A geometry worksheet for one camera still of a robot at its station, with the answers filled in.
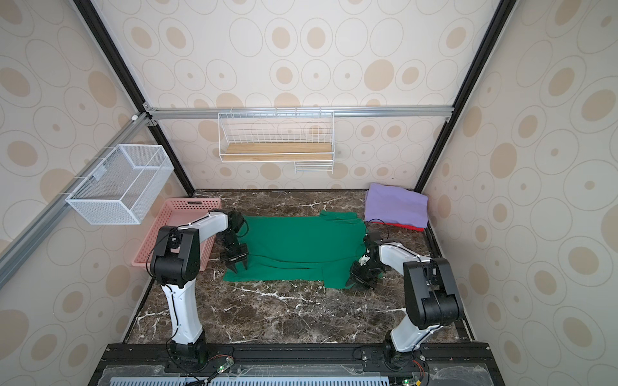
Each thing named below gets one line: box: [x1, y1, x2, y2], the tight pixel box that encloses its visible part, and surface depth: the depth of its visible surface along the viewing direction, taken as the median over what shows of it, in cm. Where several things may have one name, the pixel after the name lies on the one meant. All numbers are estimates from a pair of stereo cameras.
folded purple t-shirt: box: [364, 183, 429, 229], surface depth 110 cm
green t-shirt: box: [223, 210, 368, 290], surface depth 96 cm
